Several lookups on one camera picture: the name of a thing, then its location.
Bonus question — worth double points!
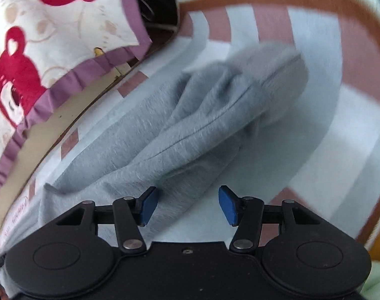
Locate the bear printed quilt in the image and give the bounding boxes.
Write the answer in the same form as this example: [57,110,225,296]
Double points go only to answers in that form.
[0,0,153,207]

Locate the dark cloth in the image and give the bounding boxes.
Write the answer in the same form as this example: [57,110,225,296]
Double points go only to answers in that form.
[130,0,182,33]

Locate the beige headboard panel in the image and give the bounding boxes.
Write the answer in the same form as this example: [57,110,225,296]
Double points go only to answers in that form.
[0,65,140,244]

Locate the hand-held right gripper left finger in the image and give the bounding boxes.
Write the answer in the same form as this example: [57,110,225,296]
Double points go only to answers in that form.
[55,186,157,254]

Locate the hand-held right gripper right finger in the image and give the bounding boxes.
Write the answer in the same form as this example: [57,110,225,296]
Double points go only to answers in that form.
[218,185,320,254]

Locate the grey sweatpants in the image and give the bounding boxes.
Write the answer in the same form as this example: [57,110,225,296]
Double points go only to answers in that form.
[44,42,309,222]

